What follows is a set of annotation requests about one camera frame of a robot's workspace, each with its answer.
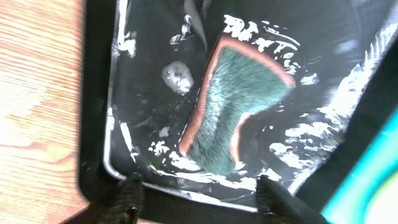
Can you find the yellow-green plate far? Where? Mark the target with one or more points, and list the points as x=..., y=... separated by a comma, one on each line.
x=382, y=208

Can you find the teal plastic tray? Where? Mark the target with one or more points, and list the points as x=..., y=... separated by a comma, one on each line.
x=377, y=165

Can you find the black water tray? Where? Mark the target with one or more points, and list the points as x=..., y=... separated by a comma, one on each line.
x=144, y=64

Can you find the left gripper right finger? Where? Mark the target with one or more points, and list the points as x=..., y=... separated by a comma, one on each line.
x=277, y=205

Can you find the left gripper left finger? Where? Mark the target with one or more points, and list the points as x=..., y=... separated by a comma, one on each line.
x=122, y=204

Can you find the green scrub sponge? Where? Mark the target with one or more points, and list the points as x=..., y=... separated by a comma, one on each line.
x=239, y=82

